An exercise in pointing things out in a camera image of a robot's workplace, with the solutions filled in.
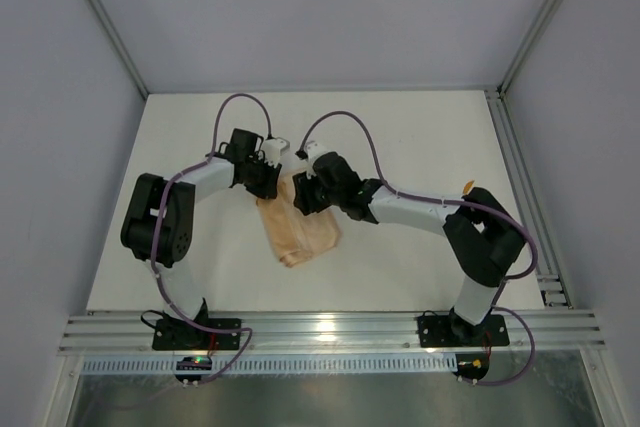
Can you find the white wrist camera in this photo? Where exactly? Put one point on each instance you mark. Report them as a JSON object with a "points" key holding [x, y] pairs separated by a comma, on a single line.
{"points": [[309, 153], [274, 149]]}

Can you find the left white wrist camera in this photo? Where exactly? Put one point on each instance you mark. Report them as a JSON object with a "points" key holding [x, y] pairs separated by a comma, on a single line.
{"points": [[274, 149]]}

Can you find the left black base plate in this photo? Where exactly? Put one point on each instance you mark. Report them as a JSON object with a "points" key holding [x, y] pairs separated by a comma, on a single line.
{"points": [[171, 334]]}

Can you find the peach satin napkin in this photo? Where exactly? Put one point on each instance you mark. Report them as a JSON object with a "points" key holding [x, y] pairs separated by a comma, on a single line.
{"points": [[294, 237]]}

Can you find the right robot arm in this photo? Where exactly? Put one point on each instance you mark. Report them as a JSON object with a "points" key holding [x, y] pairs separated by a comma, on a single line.
{"points": [[485, 240]]}

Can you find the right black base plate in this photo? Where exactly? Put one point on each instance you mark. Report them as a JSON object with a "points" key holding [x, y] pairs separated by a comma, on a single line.
{"points": [[448, 330]]}

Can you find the right controller board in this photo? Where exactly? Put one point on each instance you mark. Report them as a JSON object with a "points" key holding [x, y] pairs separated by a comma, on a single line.
{"points": [[471, 369]]}

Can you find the left aluminium corner post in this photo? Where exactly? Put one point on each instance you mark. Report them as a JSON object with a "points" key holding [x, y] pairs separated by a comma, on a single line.
{"points": [[110, 31]]}

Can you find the controller board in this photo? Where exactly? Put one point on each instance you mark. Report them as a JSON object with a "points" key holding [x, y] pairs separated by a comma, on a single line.
{"points": [[191, 370], [471, 369]]}

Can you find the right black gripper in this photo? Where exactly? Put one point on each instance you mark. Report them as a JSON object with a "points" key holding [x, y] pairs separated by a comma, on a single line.
{"points": [[305, 192]]}

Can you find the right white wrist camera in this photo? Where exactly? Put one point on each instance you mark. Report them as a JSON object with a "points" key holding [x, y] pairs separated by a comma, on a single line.
{"points": [[309, 153]]}

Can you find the aluminium front rail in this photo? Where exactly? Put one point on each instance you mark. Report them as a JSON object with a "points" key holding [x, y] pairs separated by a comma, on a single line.
{"points": [[331, 333]]}

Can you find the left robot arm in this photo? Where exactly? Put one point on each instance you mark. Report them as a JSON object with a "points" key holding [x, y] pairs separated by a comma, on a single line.
{"points": [[159, 221]]}

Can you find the right aluminium corner post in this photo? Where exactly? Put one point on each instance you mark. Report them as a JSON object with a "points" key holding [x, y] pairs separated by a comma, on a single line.
{"points": [[540, 23]]}

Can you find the right aluminium side rail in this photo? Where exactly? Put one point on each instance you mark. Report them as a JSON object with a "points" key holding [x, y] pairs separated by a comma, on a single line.
{"points": [[552, 285]]}

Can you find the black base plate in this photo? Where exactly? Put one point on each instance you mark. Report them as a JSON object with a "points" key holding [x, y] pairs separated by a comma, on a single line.
{"points": [[171, 334], [448, 330]]}

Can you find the aluminium corner post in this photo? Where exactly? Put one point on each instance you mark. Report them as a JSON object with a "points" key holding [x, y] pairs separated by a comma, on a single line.
{"points": [[540, 23], [110, 31]]}

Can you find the slotted grey cable duct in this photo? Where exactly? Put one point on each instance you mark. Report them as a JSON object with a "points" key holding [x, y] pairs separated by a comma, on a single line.
{"points": [[276, 364]]}

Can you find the orange plastic knife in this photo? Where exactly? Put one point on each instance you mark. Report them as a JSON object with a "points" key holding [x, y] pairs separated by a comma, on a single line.
{"points": [[468, 187]]}

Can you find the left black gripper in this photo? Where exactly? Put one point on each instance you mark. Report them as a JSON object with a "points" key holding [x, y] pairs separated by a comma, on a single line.
{"points": [[265, 182]]}

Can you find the left controller board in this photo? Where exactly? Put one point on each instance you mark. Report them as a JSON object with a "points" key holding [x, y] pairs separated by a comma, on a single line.
{"points": [[191, 370]]}

